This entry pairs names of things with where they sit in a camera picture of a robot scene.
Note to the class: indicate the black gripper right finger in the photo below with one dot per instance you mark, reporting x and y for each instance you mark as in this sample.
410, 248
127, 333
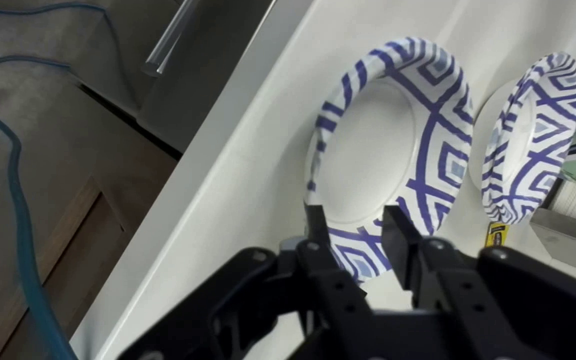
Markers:
403, 248

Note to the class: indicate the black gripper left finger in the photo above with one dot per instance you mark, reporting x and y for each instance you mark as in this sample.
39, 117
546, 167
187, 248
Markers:
317, 226

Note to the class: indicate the blue patterned paper bowl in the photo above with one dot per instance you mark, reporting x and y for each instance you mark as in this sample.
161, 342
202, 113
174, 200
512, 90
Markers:
530, 139
394, 130

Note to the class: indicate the yellow small object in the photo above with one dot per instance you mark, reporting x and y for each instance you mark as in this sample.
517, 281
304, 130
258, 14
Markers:
497, 234

